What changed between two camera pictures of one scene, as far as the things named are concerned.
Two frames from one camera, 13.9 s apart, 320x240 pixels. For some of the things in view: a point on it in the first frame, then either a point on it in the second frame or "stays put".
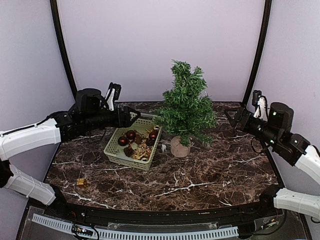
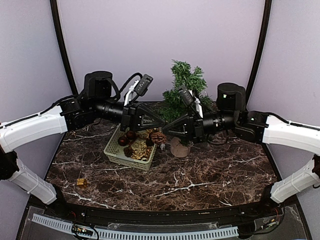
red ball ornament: x=130 y=134 stays put
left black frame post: x=55 y=12 stays put
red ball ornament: x=123 y=141 stays put
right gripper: x=242 y=112 -> x=193 y=128
